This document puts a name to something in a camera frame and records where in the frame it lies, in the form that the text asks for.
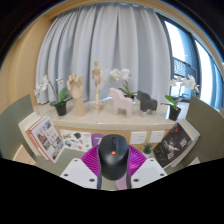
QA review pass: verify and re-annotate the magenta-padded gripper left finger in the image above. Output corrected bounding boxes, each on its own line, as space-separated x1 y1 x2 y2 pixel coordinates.
59 148 104 191

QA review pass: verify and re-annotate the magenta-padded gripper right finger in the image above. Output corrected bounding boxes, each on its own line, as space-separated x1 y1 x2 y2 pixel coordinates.
125 145 168 190

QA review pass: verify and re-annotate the black computer mouse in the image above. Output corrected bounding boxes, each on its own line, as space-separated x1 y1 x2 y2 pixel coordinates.
97 133 131 182

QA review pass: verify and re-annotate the small succulent in white pot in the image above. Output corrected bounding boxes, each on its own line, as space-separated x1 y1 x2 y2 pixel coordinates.
142 141 154 158

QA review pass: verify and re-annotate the white illustrated sticker sheet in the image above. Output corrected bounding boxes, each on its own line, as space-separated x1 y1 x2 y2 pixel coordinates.
59 129 93 153

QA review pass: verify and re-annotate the round purple number sign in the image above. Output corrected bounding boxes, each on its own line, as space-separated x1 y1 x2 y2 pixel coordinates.
90 133 105 148

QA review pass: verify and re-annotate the black cover book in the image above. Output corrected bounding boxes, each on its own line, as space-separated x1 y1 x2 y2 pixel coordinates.
153 123 194 169

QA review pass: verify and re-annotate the red-edged picture magazine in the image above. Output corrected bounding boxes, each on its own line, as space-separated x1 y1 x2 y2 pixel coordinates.
29 116 65 164

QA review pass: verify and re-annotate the light wooden shelf ledge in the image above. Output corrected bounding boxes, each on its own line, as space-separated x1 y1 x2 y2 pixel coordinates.
31 99 191 148

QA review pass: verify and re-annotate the white book stack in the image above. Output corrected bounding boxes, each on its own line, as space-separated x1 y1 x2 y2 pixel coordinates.
18 111 43 158
171 118 201 168

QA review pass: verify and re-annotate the white orchid in black pot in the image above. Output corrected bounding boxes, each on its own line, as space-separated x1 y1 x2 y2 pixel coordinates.
33 74 73 117
160 74 200 122
109 68 138 101

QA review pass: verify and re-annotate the dark grey wooden horse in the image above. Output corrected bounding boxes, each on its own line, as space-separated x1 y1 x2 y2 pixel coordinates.
136 90 158 118

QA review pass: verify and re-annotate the green felt desk partition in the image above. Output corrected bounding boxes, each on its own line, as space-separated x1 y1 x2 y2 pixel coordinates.
0 94 34 160
184 96 224 166

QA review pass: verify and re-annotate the pink wooden horse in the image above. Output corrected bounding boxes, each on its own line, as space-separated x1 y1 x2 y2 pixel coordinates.
109 87 135 119

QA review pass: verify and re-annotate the wooden hand model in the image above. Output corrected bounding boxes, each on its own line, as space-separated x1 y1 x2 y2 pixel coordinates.
66 73 87 118

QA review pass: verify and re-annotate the wooden mannequin figure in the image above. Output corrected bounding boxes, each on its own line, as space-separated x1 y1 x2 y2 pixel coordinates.
91 59 108 112

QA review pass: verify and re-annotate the dark-framed window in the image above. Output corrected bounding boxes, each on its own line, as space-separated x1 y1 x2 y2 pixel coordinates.
163 18 224 111

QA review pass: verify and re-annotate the light grey curtain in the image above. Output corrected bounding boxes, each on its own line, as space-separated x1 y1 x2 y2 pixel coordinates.
35 3 174 105

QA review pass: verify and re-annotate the white wall socket plate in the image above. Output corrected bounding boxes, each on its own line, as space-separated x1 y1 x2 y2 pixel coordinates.
148 130 166 144
129 130 148 145

